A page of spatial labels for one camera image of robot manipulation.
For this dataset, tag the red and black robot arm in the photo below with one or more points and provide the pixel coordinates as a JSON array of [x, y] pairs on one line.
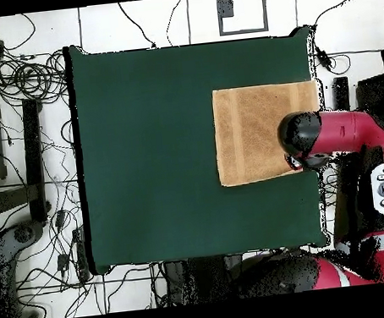
[[342, 129]]

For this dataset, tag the grey floor socket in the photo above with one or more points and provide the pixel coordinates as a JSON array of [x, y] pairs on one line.
[[225, 7]]

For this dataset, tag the tan terry towel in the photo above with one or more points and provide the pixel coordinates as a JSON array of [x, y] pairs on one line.
[[250, 135]]

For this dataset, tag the dark green table cloth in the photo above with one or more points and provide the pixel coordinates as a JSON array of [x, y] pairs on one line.
[[184, 217]]

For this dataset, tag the black stand base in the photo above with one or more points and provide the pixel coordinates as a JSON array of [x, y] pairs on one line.
[[341, 92], [34, 158]]

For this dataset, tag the grey floor hatch frame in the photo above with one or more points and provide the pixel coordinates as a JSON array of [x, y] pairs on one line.
[[220, 26]]

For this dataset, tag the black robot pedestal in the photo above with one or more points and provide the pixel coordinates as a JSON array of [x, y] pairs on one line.
[[204, 280]]

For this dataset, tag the grey swivel chair base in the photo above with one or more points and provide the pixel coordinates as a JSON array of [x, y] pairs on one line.
[[23, 233]]

